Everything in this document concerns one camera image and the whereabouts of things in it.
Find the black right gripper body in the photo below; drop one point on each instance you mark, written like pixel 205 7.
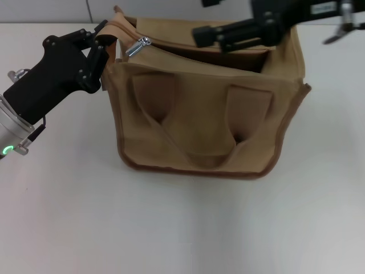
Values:
pixel 288 14

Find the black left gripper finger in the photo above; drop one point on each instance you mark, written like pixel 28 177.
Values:
pixel 99 60
pixel 87 32

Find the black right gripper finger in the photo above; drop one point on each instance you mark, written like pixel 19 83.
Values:
pixel 214 3
pixel 228 35

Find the white and silver left arm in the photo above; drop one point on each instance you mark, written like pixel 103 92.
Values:
pixel 11 134

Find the khaki canvas food bag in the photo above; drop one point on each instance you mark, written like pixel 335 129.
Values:
pixel 205 114

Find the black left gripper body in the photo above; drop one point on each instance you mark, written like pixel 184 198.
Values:
pixel 54 74

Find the silver metal zipper pull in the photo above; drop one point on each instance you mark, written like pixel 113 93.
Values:
pixel 137 47

